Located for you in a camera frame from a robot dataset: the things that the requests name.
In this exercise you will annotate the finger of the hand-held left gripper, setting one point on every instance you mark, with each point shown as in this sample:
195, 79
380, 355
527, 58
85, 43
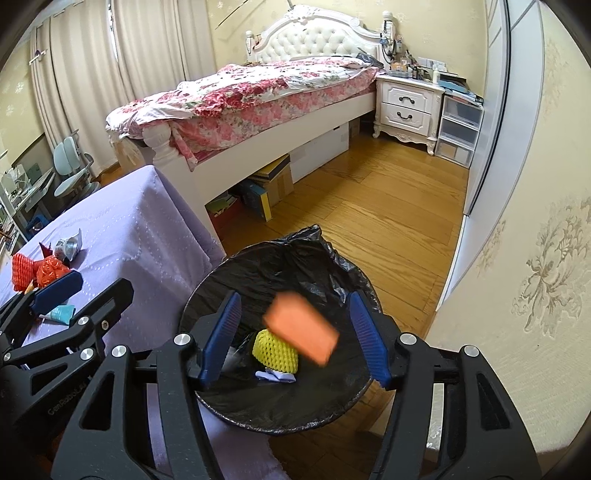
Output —
57, 288
113, 300

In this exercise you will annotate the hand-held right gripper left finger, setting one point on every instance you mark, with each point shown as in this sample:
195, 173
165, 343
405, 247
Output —
221, 341

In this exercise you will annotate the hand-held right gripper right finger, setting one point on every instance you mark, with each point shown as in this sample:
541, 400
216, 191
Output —
367, 341

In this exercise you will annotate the orange plastic bag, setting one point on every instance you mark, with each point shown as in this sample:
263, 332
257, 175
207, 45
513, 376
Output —
48, 272

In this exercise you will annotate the teal tube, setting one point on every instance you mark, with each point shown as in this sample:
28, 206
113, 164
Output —
60, 314

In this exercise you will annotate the orange foam fruit net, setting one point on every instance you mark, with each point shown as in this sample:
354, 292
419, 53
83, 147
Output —
22, 272

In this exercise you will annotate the orange rectangular block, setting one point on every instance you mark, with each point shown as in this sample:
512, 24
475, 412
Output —
300, 330

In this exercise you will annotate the black bag-lined trash bin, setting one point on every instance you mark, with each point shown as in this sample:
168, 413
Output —
277, 281

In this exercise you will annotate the dark red wrapper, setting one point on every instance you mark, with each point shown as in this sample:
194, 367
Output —
46, 251

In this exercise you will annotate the crumpled silver wrapper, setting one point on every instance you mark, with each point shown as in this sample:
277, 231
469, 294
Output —
67, 249

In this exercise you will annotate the yellow foam fruit net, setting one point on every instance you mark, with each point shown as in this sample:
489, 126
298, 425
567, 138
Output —
270, 353

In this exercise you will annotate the white crumpled paper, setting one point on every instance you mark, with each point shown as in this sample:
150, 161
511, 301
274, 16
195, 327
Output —
276, 376

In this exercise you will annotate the purple tablecloth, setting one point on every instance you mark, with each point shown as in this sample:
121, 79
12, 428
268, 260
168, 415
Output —
138, 230

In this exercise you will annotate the white desk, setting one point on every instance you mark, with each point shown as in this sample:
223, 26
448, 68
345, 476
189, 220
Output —
32, 184

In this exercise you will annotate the red colourful flat box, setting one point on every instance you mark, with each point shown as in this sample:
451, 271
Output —
224, 210

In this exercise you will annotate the pale green desk chair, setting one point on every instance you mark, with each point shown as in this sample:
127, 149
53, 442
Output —
69, 157

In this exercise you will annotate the blue box with yellow edge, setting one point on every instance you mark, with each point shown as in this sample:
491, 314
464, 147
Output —
254, 196

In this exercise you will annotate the brown cardboard box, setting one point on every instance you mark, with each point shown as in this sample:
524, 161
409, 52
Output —
279, 184

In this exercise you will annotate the white storage box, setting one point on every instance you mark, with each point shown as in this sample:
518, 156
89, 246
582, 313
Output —
318, 150

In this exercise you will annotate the small brown box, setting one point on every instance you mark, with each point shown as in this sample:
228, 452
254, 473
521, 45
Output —
354, 129

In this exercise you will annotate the beige curtain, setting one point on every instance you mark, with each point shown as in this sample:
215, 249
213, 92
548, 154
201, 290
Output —
74, 69
157, 37

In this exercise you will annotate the clear plastic drawer unit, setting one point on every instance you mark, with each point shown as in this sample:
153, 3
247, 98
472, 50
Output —
457, 134

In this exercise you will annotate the white nightstand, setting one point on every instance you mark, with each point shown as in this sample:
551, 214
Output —
406, 99

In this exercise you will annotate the grey sliding wardrobe door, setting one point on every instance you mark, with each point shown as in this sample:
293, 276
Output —
508, 138

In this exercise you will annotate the pink floral blanket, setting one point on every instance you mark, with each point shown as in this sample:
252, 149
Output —
258, 92

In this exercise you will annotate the stack of blue books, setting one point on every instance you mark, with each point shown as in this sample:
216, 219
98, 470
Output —
457, 85

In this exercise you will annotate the small white bottle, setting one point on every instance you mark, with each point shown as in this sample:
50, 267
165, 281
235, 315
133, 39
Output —
437, 74

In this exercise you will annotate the dark cloth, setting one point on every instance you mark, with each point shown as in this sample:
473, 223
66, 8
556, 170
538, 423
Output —
368, 60

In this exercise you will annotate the white tufted bed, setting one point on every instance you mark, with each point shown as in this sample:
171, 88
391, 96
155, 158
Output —
318, 41

